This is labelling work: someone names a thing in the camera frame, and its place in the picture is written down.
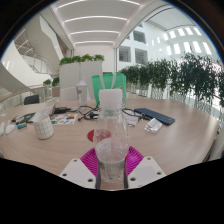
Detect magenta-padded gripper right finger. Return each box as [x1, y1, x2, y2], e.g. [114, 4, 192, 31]
[123, 145, 167, 190]

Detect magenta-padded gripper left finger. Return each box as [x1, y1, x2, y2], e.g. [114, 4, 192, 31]
[59, 147, 102, 190]

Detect clear plastic water bottle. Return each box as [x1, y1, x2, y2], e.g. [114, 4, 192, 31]
[93, 88, 131, 184]

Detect flat round red coaster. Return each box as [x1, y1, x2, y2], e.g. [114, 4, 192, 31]
[86, 128, 112, 143]

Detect clear plastic packet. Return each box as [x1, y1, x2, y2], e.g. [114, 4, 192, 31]
[144, 117, 164, 134]

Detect white paper tag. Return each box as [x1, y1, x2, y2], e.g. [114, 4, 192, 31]
[124, 114, 139, 127]

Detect colourful sticker sheet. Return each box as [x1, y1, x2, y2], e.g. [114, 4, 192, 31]
[49, 113, 79, 126]

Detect dark blue keyboard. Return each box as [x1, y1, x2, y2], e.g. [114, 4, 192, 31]
[133, 107, 176, 127]

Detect white grid-pattern mug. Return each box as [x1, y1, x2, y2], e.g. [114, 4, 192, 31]
[32, 114, 55, 140]

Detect black power adapter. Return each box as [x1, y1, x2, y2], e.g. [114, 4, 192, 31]
[54, 106, 72, 115]

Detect open booklet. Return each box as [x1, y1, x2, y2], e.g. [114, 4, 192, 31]
[31, 103, 57, 121]

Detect blue-green marker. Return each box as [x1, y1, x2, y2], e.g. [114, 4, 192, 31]
[16, 121, 28, 130]

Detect black wallet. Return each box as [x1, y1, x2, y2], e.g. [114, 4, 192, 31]
[14, 112, 36, 125]

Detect clear tumbler with white lid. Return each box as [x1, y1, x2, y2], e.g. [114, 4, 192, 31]
[75, 78, 89, 107]

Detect white chair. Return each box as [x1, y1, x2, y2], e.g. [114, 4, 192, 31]
[59, 86, 78, 102]

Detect white computer mouse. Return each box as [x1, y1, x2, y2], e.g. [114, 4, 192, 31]
[4, 123, 16, 135]

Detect black chair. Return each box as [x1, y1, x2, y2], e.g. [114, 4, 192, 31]
[23, 94, 40, 106]

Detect small potted plant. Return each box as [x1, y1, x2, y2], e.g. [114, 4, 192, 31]
[42, 78, 53, 88]
[51, 76, 61, 98]

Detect green tote bag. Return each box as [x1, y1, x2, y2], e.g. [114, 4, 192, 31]
[91, 72, 128, 105]

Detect glass railing with wooden handrail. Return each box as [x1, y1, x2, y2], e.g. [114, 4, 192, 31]
[0, 84, 46, 111]

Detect white cabinet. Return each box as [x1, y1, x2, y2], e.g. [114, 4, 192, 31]
[59, 60, 103, 101]

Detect hedge of green plants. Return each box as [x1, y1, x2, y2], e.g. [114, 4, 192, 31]
[119, 53, 224, 108]

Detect green plants atop cabinet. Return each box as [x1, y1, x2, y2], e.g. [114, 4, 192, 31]
[59, 53, 105, 66]

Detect ceiling light strips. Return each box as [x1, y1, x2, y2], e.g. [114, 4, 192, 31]
[58, 0, 141, 46]

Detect tangled black cables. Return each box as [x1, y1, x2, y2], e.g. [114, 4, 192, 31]
[77, 104, 148, 122]

